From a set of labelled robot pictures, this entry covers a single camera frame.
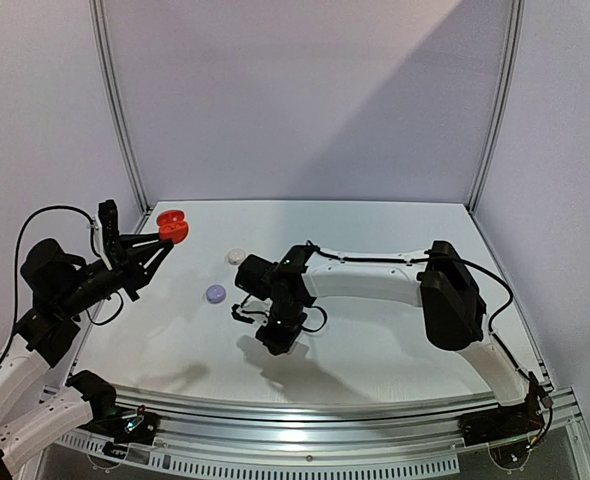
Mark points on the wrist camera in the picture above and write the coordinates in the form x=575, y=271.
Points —
x=240, y=313
x=104, y=231

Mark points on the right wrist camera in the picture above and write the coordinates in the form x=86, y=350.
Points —
x=240, y=313

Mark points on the left aluminium corner post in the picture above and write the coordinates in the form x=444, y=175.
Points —
x=116, y=106

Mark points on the right aluminium corner post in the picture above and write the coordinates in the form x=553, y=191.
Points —
x=499, y=104

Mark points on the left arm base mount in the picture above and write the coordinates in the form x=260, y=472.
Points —
x=127, y=425

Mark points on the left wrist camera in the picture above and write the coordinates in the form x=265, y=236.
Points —
x=104, y=231

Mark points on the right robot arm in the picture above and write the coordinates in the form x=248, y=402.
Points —
x=437, y=281

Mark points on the red charging case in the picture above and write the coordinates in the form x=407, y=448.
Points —
x=172, y=226

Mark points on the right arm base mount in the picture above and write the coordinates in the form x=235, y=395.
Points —
x=499, y=423

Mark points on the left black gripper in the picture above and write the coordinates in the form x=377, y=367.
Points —
x=130, y=268

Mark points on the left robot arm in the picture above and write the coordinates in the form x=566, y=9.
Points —
x=64, y=286

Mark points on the aluminium corner post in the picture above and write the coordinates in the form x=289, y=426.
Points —
x=116, y=106
x=499, y=104

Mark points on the aluminium front rail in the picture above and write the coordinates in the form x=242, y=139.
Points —
x=210, y=439

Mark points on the purple charging case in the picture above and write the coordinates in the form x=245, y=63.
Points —
x=215, y=294

